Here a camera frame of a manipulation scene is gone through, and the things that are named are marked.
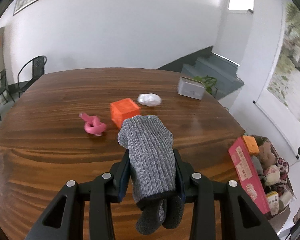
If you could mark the leopard print plush toy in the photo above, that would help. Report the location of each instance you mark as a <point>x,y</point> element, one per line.
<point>282,164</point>
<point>280,184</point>

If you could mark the wooden desktop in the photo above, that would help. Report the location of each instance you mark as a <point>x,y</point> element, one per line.
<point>52,160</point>

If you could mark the green potted plant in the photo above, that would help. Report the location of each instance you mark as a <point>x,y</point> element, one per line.
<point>210,81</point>

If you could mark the dark grey sock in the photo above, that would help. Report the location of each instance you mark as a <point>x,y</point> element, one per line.
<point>152,217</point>

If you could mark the white crumpled ball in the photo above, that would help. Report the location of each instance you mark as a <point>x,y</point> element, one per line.
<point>149,99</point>

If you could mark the pink cardboard box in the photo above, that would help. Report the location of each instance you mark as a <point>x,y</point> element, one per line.
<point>245,170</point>

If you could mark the grey staircase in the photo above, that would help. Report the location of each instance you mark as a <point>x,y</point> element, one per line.
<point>215,67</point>

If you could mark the small cream box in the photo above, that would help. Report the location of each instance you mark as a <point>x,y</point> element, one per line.
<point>285,198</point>

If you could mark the grey knit sock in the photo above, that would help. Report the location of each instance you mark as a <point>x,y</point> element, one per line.
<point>150,155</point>

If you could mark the black metal chair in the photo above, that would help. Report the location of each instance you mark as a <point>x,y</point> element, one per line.
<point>1,80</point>
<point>38,63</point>

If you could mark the orange cube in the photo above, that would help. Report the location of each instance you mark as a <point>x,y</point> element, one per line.
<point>251,145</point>
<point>122,112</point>

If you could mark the grey tin box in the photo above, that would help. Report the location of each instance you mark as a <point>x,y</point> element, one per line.
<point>190,88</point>

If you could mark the landscape wall scroll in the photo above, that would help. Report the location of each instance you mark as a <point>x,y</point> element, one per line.
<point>295,67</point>

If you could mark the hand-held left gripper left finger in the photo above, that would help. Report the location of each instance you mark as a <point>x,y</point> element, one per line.
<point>122,180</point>

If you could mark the yellow box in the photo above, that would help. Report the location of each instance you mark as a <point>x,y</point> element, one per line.
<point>272,202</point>

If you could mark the white fuzzy sock ball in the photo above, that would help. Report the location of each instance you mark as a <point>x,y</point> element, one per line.
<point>272,175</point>

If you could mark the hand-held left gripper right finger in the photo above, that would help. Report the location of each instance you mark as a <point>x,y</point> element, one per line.
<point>183,177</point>

